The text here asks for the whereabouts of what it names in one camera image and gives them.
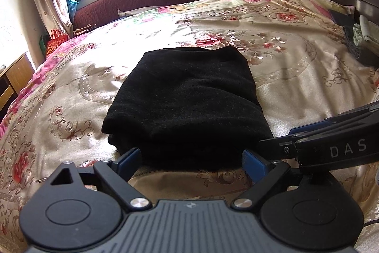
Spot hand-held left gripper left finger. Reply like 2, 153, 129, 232
50, 148, 152, 212

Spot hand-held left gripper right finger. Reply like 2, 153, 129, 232
231, 149, 302, 210

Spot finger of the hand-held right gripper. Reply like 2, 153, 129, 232
258, 136, 299, 161
289, 103, 379, 143

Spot black pants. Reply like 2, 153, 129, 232
101, 46, 274, 172

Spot floral satin quilt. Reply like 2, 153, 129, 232
0, 0, 379, 253

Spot folded grey clothing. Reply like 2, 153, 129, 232
343, 25, 379, 65

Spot folded pale green cloth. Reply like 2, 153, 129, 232
352, 15, 379, 47

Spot red shopping bag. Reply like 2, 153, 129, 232
46, 29, 68, 57

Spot brown handbag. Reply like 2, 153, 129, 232
73, 23, 97, 36

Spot wooden side cabinet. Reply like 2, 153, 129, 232
0, 52, 35, 120

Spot green bag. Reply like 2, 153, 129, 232
39, 35, 51, 56

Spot beige pillow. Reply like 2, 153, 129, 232
118, 5, 157, 18

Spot blue plastic bag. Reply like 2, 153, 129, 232
67, 0, 79, 24

